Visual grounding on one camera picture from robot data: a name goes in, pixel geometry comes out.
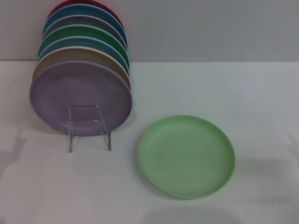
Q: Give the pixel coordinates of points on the light green plate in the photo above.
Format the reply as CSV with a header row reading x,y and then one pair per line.
x,y
187,156

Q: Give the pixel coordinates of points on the clear acrylic plate rack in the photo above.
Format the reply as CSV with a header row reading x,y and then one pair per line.
x,y
88,113

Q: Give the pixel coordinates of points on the lavender plate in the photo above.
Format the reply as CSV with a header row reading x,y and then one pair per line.
x,y
79,88

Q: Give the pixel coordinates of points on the beige plate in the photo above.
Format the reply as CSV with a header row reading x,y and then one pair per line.
x,y
70,54

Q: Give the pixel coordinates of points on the teal blue plate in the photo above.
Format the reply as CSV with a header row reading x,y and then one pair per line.
x,y
77,42

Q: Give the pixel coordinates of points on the red plate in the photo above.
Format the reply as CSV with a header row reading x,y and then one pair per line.
x,y
112,10

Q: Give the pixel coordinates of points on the dark green plate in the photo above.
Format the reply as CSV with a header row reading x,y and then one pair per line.
x,y
77,31

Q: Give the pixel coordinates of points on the grey purple plate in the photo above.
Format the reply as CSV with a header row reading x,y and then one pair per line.
x,y
77,21

